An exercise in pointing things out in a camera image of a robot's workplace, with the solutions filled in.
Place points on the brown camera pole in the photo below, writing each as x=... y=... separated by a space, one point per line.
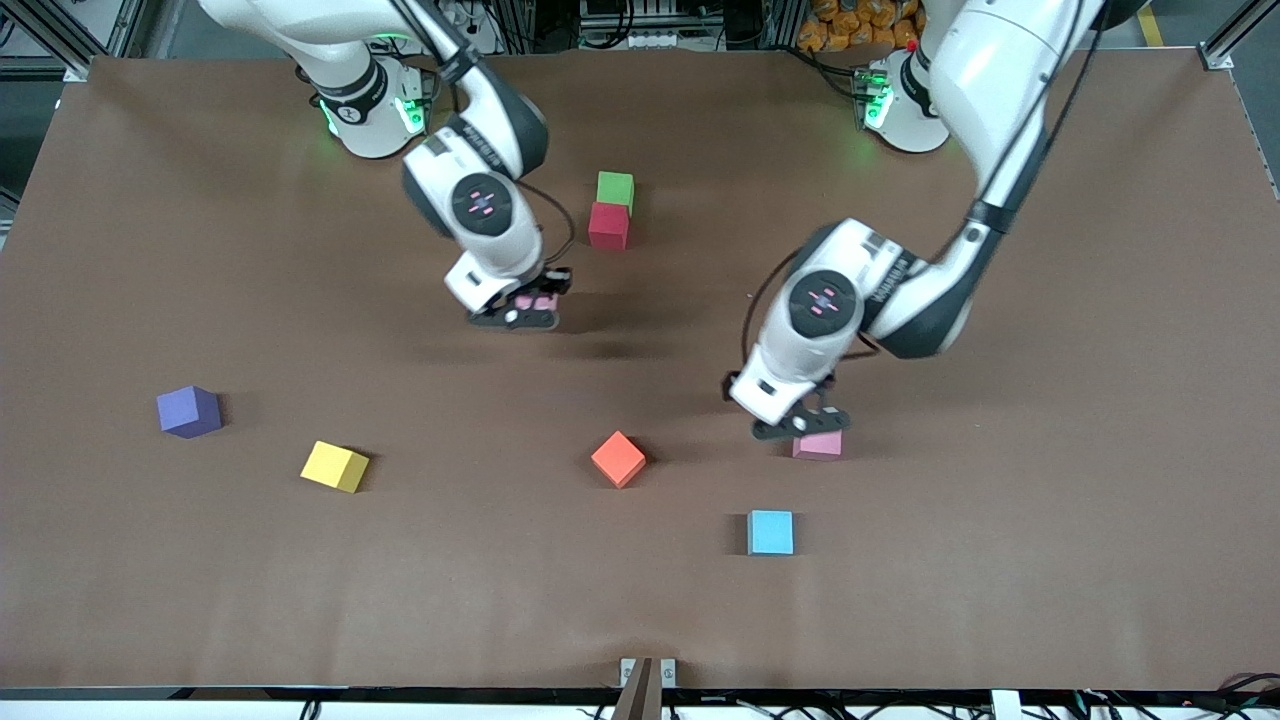
x=638 y=695

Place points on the pink foam block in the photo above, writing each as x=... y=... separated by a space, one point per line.
x=825 y=447
x=542 y=303

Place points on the bag of orange items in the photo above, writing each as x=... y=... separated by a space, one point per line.
x=850 y=25

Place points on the yellow foam block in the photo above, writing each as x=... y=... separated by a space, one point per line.
x=333 y=465

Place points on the aluminium frame profile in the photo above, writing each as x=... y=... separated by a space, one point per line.
x=1235 y=35
x=90 y=35

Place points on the green foam block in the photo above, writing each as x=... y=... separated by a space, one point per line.
x=616 y=188

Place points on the metal equipment rack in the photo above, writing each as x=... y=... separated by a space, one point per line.
x=650 y=25

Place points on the light blue foam block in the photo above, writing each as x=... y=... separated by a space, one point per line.
x=770 y=532

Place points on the purple foam block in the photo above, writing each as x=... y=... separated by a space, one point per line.
x=188 y=410

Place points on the grey metal bracket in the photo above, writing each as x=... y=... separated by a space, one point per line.
x=668 y=672

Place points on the brown paper table cover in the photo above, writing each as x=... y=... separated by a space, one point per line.
x=200 y=600

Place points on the white power strip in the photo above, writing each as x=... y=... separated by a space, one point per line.
x=482 y=30

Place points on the orange foam block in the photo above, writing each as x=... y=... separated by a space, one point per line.
x=618 y=458

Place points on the white tag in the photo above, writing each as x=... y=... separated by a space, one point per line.
x=1005 y=706

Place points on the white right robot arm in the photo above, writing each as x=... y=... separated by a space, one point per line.
x=300 y=30

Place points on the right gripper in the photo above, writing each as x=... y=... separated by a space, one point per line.
x=553 y=281

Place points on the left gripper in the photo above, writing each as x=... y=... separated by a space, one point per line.
x=822 y=393

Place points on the red foam block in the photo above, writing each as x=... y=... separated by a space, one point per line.
x=608 y=226

